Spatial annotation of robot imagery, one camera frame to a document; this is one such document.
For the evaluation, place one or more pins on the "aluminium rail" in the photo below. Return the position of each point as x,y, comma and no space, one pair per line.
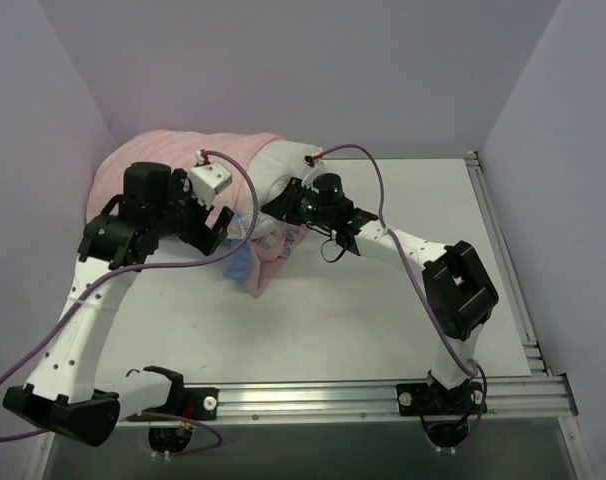
344,430
534,355

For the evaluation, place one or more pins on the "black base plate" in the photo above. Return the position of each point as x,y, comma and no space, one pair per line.
199,403
415,399

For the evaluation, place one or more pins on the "pink blue pillowcase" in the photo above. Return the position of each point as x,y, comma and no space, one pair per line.
256,264

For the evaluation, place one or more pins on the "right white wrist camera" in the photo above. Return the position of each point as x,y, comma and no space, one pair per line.
314,168

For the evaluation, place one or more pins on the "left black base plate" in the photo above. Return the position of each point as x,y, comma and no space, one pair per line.
199,403

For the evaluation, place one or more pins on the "aluminium right side rail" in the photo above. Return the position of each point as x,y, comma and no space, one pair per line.
534,355

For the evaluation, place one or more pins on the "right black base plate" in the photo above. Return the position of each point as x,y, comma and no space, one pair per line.
415,399

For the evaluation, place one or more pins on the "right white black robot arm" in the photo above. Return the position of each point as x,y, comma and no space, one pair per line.
450,280

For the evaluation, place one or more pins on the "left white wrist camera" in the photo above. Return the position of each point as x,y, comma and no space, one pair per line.
207,179

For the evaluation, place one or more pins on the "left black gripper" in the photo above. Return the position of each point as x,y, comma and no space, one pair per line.
206,228

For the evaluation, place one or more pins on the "aluminium front rail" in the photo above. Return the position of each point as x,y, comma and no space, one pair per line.
344,430

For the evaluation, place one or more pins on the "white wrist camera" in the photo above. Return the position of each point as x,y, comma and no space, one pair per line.
314,168
207,179

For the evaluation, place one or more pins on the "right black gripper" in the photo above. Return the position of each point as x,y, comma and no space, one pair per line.
285,201

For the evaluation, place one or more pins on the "white pillow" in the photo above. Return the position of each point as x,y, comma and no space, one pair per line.
270,171

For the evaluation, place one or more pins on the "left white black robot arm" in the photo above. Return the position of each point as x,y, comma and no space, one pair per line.
62,394

